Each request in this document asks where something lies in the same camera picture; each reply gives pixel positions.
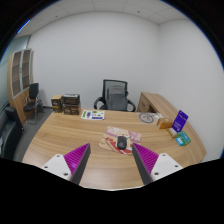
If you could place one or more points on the black computer mouse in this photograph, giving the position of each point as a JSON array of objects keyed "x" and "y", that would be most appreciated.
[{"x": 121, "y": 142}]

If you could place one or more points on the black visitor chair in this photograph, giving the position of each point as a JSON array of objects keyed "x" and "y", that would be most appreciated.
[{"x": 33, "y": 101}]

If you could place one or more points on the black leather sofa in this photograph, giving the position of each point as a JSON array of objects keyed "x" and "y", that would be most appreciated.
[{"x": 11, "y": 130}]

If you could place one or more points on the wooden glass-door cabinet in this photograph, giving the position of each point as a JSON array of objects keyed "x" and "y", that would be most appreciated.
[{"x": 19, "y": 78}]

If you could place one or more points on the brown box underneath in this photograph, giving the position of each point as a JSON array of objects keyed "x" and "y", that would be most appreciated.
[{"x": 70, "y": 109}]

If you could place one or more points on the patterned pink mouse pad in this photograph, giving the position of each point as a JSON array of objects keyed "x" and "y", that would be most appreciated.
[{"x": 110, "y": 137}]

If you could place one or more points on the wooden side cabinet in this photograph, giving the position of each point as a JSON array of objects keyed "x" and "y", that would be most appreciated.
[{"x": 150, "y": 102}]

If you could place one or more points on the small wooden box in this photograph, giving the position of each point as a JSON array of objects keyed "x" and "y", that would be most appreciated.
[{"x": 164, "y": 123}]

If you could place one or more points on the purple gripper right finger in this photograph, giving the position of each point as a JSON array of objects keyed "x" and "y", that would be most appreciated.
[{"x": 153, "y": 166}]

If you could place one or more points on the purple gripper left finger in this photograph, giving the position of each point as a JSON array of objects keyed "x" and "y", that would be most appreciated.
[{"x": 70, "y": 166}]

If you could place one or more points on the green teal packet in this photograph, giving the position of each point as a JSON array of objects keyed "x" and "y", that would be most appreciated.
[{"x": 182, "y": 138}]

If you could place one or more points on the round grey plate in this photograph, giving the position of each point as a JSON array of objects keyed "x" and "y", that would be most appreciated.
[{"x": 146, "y": 118}]

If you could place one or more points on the grey mesh office chair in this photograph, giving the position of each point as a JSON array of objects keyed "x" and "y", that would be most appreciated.
[{"x": 114, "y": 96}]

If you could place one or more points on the dark box on top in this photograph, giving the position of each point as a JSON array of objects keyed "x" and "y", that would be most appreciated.
[{"x": 73, "y": 99}]

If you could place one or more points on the brown cardboard box left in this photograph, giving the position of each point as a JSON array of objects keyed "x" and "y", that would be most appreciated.
[{"x": 57, "y": 103}]

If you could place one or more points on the white green printed sheet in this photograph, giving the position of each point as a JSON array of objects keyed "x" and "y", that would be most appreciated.
[{"x": 92, "y": 115}]

